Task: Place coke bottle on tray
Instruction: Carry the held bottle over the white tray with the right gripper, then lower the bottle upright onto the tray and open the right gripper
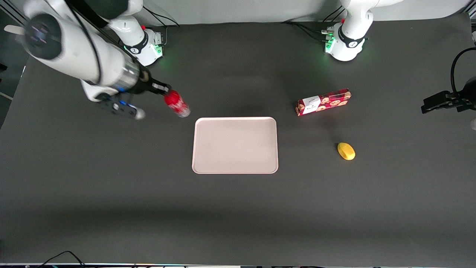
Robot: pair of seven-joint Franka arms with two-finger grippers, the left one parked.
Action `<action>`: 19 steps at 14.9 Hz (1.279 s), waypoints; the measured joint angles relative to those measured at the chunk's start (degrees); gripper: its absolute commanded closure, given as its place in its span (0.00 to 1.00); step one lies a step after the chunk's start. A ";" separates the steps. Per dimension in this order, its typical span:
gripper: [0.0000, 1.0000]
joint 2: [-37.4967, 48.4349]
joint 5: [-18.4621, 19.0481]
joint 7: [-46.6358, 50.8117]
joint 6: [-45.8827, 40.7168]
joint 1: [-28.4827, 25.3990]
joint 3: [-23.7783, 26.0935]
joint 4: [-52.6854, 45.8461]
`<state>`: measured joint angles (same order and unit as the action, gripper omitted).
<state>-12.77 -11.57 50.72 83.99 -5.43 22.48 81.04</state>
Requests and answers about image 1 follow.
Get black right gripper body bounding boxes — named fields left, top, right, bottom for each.
left=135, top=68, right=158, bottom=95

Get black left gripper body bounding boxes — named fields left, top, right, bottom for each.
left=447, top=76, right=476, bottom=112

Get red coke bottle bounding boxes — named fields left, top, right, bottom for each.
left=164, top=90, right=192, bottom=119

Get beige rectangular tray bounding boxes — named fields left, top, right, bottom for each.
left=192, top=117, right=279, bottom=175

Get yellow lemon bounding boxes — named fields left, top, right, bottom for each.
left=337, top=142, right=356, bottom=161

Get red cookie box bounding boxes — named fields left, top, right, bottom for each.
left=295, top=88, right=352, bottom=117

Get dark grey table mat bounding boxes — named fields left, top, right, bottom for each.
left=0, top=13, right=476, bottom=267

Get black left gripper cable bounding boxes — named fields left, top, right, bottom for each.
left=450, top=47, right=476, bottom=94

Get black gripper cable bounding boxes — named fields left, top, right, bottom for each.
left=66, top=0, right=144, bottom=84
left=450, top=47, right=476, bottom=94

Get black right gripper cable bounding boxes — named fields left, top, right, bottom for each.
left=66, top=0, right=144, bottom=84

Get black right arm base cable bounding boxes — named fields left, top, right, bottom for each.
left=142, top=7, right=181, bottom=47

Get black left arm base cables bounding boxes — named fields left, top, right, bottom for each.
left=282, top=5, right=345, bottom=42

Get black cable at table edge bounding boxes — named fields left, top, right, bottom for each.
left=36, top=251, right=87, bottom=268

